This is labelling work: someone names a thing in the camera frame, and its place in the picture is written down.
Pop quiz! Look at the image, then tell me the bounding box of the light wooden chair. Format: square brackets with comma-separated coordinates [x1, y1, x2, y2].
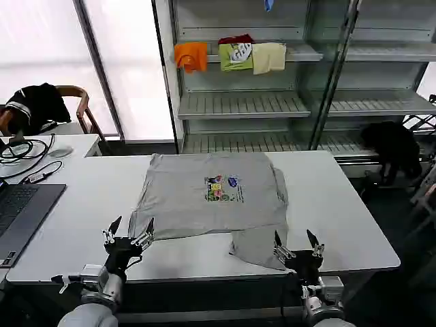
[408, 173, 436, 239]

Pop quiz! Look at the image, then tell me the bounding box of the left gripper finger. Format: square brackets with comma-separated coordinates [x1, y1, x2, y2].
[102, 215, 123, 244]
[130, 217, 156, 248]

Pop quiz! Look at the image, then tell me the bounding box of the grey metal shelf with clothes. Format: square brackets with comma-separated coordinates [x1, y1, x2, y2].
[151, 0, 324, 156]

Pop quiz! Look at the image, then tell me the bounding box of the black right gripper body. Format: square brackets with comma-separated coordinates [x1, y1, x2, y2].
[283, 249, 323, 284]

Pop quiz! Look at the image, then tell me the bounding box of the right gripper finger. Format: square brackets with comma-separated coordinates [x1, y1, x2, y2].
[305, 228, 325, 258]
[272, 230, 294, 263]

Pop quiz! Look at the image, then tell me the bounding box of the grey printed T-shirt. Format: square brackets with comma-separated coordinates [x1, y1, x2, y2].
[128, 152, 290, 272]

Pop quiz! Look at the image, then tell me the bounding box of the dark grey laptop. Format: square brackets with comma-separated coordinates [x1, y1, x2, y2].
[0, 182, 67, 270]

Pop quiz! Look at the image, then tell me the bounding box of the black cable with adapter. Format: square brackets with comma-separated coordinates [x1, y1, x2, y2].
[0, 159, 64, 185]

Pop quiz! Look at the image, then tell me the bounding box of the black jacket with white stripes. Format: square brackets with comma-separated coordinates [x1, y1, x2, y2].
[4, 82, 72, 136]

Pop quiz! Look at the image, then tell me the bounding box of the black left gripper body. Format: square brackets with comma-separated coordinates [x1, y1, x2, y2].
[104, 236, 144, 279]

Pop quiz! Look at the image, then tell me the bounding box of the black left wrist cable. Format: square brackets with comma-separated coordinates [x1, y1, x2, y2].
[124, 254, 144, 270]

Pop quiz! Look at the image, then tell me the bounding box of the black folding rack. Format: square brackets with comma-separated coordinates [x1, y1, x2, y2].
[401, 114, 436, 138]

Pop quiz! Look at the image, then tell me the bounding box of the empty grey metal shelf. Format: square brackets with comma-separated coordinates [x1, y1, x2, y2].
[306, 0, 436, 168]

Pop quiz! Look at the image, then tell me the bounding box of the coiled black cable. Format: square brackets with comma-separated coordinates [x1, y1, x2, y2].
[0, 133, 57, 168]

